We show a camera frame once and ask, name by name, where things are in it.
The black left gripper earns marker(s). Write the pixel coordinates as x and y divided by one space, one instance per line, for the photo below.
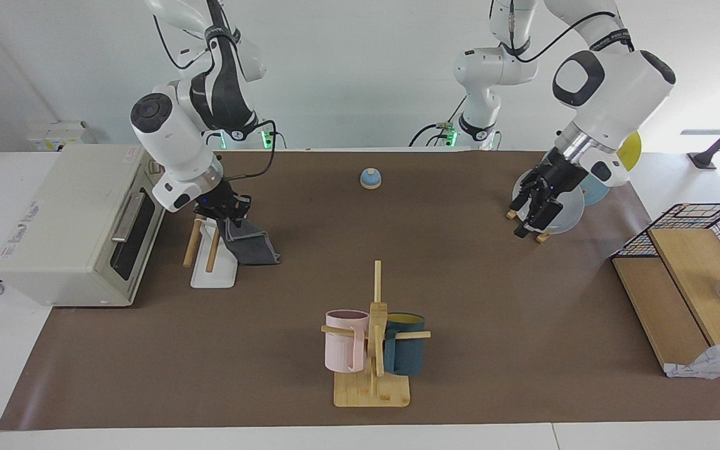
560 175

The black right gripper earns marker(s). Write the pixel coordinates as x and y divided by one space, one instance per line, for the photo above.
222 201

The purple and grey towel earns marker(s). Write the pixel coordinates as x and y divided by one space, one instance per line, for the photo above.
254 250

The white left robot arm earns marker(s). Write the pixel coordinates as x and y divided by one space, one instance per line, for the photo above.
610 87

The wooden plate rack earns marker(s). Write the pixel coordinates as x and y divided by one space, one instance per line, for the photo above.
544 237

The white base wooden towel rack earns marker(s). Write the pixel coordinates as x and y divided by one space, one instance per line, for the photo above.
210 278

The pale grey plate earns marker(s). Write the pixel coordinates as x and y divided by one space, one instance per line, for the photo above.
569 212

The yellow plate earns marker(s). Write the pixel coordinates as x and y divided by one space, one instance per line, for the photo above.
632 150

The brown table mat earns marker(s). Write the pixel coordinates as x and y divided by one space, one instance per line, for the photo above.
272 350

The blue call bell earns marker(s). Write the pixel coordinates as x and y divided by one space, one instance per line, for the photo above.
370 180

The beige toaster oven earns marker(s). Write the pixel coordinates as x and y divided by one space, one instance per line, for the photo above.
54 237

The pink mug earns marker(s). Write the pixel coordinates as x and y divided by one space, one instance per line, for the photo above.
341 350

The white power strip box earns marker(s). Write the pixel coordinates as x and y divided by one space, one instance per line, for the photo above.
57 134

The dark teal mug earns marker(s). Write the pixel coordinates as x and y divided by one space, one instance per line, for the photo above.
407 356

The wooden mug tree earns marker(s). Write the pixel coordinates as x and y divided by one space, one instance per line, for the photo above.
372 394

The white patterned cloth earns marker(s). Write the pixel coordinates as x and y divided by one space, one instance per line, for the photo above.
716 365

